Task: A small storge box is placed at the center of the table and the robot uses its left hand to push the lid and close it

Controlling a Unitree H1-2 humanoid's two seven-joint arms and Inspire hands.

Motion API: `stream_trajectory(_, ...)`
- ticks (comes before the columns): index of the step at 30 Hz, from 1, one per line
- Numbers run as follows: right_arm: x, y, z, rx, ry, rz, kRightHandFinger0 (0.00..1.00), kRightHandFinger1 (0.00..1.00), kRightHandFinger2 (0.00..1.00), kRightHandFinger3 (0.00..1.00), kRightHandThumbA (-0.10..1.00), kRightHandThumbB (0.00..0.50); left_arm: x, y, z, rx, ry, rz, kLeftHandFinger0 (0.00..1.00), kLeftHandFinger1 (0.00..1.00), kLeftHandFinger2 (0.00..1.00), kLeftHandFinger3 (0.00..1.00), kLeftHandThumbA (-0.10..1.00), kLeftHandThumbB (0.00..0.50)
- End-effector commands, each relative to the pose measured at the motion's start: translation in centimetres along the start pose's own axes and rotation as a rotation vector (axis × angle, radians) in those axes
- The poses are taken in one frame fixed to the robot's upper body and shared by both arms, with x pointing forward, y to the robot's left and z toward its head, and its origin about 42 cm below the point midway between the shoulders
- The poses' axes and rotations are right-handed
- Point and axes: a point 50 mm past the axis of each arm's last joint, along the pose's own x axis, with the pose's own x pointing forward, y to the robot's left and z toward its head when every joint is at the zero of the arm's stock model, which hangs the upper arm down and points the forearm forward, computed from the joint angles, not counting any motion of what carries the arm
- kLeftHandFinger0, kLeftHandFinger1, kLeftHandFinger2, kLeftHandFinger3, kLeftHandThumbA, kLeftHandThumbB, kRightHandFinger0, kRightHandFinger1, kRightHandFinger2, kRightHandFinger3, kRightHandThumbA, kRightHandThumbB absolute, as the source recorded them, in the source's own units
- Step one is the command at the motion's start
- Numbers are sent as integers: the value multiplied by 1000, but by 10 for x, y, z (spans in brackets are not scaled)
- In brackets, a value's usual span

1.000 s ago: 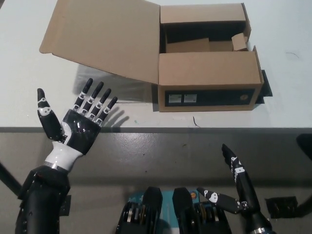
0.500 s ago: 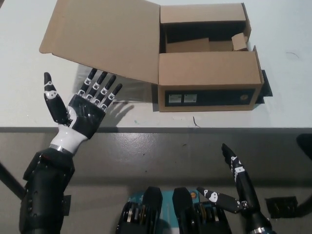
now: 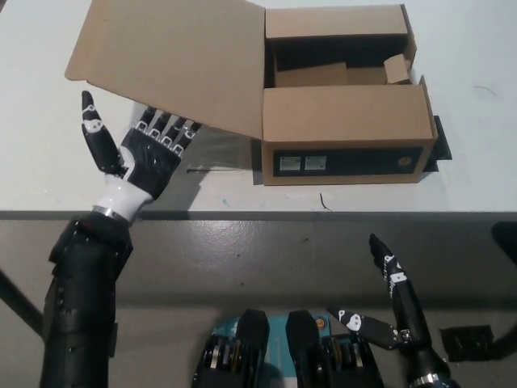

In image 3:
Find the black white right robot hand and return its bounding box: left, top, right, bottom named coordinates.
left=326, top=233, right=450, bottom=381

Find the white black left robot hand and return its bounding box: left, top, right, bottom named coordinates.
left=82, top=91, right=202, bottom=222

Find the brown cardboard box with lid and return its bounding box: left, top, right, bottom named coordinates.
left=64, top=0, right=439, bottom=186

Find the black floor tape patch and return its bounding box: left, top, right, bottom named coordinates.
left=439, top=325, right=496, bottom=361

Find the black table leg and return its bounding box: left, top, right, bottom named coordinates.
left=489, top=221, right=517, bottom=359
left=0, top=266, right=46, bottom=323

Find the small folded cardboard insert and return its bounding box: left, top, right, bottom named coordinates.
left=383, top=55, right=412, bottom=86

